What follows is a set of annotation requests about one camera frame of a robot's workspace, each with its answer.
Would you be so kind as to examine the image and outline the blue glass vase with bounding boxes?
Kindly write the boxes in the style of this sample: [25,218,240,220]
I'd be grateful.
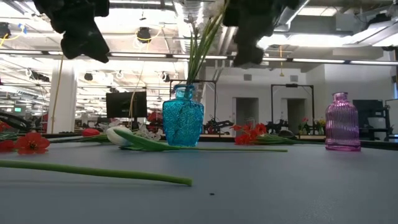
[162,83,205,147]

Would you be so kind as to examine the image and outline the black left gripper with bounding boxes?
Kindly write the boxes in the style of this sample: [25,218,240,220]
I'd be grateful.
[32,0,110,64]

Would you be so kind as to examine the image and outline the white blossom bunch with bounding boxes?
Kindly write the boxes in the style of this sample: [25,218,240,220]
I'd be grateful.
[185,0,231,94]
[98,119,164,141]

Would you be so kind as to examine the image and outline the background flowers in vases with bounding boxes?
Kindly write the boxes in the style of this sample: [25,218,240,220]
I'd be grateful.
[298,116,326,136]

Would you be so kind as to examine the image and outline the pink ribbed glass vase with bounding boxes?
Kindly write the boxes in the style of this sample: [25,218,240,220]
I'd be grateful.
[325,91,362,152]

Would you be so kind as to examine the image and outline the black desk with monitor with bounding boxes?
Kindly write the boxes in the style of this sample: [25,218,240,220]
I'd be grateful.
[352,98,392,141]

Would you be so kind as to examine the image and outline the red blossom bunch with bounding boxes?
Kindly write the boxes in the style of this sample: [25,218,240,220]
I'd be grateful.
[229,122,326,146]
[0,121,51,156]

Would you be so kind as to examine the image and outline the black monitor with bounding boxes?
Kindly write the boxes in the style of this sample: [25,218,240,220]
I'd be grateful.
[105,91,148,119]

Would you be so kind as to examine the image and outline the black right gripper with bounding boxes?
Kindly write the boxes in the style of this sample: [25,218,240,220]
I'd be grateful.
[223,0,299,67]

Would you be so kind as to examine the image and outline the white building column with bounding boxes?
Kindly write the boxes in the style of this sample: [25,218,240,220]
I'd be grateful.
[47,60,78,134]

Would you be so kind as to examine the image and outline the white artificial tulip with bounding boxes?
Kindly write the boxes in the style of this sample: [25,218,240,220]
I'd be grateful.
[0,159,193,187]
[105,125,289,153]

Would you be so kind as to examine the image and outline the yellow cable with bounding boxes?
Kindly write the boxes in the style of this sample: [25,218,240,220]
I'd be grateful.
[50,55,65,134]

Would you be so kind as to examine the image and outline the red artificial tulip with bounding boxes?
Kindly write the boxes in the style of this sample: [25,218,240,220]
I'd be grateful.
[49,128,109,144]

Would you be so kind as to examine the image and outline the black ceiling camera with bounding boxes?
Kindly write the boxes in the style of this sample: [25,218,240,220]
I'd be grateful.
[136,26,152,44]

